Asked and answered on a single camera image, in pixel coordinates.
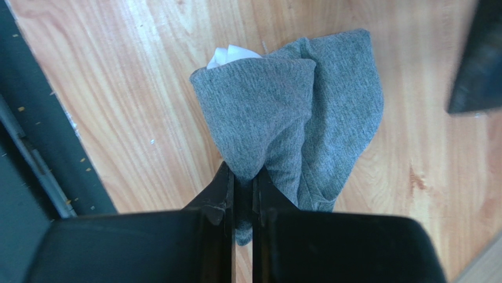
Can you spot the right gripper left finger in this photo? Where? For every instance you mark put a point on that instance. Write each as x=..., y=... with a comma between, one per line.
x=193, y=244

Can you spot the grey white underwear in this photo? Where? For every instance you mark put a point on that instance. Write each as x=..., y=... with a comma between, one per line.
x=305, y=113

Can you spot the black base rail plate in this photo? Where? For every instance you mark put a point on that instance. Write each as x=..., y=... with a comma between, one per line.
x=26, y=211

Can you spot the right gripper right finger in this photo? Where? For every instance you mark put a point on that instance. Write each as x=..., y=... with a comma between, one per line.
x=292, y=245

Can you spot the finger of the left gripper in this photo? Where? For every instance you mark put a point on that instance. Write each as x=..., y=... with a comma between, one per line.
x=477, y=85

